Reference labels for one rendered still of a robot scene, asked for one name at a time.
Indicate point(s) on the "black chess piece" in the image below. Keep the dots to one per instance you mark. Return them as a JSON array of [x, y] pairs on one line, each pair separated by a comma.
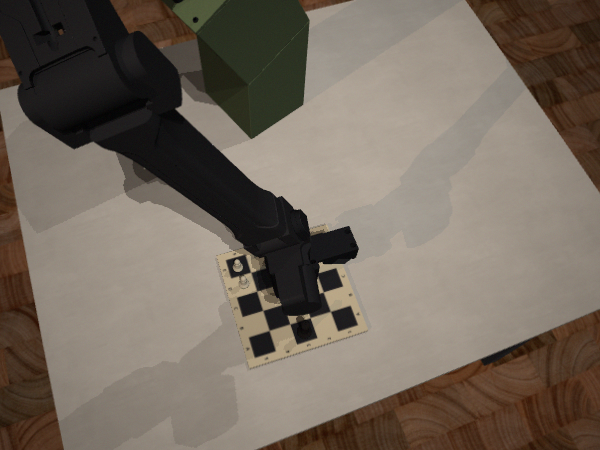
[[302, 330]]

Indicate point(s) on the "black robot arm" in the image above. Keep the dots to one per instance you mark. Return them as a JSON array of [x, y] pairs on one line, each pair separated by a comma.
[[96, 68]]

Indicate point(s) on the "black and cream chessboard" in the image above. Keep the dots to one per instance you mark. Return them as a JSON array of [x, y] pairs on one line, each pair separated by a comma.
[[267, 334]]

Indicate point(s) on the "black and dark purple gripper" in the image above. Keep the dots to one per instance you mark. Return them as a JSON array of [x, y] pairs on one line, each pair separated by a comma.
[[272, 278]]

